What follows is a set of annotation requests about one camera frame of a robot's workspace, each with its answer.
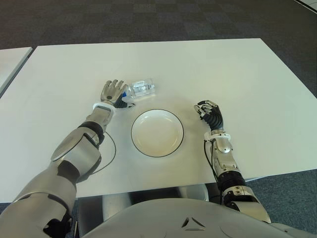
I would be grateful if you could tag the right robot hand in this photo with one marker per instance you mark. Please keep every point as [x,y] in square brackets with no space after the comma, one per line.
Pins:
[215,117]

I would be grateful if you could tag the white plate with black rim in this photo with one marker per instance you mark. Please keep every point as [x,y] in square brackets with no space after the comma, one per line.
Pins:
[156,134]

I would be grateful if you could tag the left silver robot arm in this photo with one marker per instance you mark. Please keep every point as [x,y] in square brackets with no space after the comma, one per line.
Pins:
[74,148]

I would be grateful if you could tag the white adjoining table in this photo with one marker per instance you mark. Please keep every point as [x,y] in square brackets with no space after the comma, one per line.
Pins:
[12,64]

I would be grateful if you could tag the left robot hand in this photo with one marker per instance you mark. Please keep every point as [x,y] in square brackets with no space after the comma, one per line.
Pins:
[111,91]

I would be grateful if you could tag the clear bottle with blue cap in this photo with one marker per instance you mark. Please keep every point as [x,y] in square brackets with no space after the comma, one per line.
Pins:
[142,88]

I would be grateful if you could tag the silver table support column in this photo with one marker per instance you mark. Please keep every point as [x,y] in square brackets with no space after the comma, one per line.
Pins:
[116,205]

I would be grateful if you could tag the white round table base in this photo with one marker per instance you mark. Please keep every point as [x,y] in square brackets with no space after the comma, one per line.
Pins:
[195,193]

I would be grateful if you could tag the grey robot torso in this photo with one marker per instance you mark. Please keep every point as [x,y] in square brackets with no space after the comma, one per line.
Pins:
[188,223]

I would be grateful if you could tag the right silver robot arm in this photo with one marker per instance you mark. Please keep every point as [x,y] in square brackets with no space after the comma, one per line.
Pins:
[225,148]

